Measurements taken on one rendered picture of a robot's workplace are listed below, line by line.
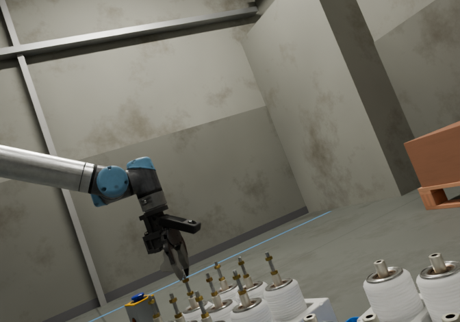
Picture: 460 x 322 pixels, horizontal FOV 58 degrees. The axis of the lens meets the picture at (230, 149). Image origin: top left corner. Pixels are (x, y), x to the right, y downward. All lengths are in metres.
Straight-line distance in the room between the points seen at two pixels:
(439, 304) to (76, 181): 0.81
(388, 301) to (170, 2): 4.38
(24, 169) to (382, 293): 0.83
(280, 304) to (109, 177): 0.52
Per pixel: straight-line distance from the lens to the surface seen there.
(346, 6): 3.96
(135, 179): 1.20
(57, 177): 1.08
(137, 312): 1.32
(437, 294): 0.84
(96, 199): 1.19
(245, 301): 1.05
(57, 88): 4.30
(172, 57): 4.60
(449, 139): 2.48
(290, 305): 1.10
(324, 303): 1.14
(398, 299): 0.90
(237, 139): 4.50
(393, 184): 3.65
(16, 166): 1.09
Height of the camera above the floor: 0.52
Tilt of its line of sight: 6 degrees up
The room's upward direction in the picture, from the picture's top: 21 degrees counter-clockwise
